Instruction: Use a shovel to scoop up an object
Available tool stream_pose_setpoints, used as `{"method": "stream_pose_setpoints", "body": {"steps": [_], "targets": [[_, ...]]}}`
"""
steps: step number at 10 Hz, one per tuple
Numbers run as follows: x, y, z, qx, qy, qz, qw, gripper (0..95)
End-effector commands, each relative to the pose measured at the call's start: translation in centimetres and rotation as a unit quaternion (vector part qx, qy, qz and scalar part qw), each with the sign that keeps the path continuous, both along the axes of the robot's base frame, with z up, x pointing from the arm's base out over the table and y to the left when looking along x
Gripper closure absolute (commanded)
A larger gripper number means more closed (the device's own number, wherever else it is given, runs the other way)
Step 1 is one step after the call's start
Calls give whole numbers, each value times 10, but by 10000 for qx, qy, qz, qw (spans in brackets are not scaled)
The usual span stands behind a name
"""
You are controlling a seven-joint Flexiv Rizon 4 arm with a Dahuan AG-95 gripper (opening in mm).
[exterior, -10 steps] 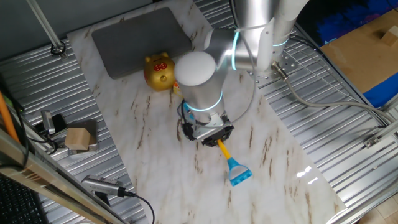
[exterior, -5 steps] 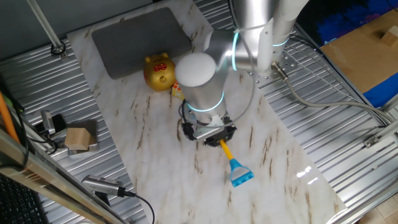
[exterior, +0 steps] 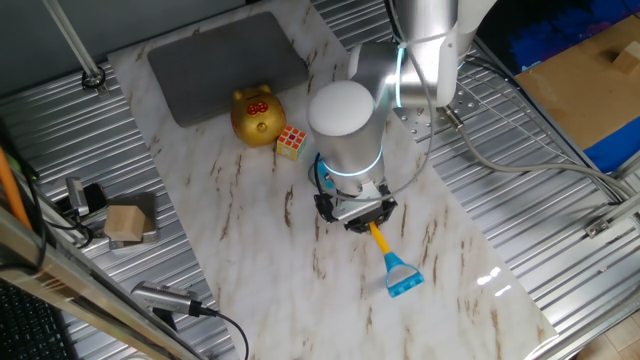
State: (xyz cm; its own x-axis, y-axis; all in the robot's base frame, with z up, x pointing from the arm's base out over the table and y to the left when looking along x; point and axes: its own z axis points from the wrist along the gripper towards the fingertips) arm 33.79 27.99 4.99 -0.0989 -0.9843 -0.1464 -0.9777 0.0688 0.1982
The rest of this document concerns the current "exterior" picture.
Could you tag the orange pole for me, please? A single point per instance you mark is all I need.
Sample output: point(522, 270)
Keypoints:
point(12, 195)

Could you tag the brown cardboard box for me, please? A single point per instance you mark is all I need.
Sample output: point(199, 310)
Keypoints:
point(575, 95)

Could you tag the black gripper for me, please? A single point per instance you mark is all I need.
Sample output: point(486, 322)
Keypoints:
point(372, 216)

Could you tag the light wooden cube block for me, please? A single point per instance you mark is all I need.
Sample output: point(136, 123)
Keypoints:
point(124, 224)

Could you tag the small metal corner bracket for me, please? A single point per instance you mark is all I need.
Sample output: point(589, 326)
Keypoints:
point(597, 228)

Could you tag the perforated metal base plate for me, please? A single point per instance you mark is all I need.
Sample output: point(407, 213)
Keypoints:
point(467, 105)

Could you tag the small silver camera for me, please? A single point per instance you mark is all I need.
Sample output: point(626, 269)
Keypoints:
point(77, 196)

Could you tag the aluminium frame bar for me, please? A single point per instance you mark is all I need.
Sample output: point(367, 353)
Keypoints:
point(75, 295)

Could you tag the white marble pattern board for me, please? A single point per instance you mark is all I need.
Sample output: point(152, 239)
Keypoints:
point(450, 300)

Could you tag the golden piggy bank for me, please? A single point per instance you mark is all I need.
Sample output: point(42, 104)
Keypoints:
point(256, 119)

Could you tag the slanted aluminium pole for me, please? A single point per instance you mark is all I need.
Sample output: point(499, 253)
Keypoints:
point(75, 45)

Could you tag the blue yellow toy shovel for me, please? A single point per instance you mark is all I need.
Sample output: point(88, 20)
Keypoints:
point(402, 280)

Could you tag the black keyboard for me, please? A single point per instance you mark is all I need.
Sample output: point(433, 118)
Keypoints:
point(30, 330)

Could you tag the small wooden block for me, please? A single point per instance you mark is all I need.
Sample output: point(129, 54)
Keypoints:
point(629, 59)

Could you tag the blue plastic sheet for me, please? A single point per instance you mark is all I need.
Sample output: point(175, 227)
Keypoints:
point(615, 150)

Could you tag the grey fabric laptop sleeve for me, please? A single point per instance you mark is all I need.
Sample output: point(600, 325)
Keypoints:
point(225, 65)

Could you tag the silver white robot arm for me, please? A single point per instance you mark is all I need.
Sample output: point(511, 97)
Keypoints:
point(345, 135)

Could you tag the silver ridged camera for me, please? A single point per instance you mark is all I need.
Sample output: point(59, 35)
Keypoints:
point(162, 296)

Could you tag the green white rubik's cube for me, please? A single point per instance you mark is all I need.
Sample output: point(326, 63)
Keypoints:
point(291, 142)

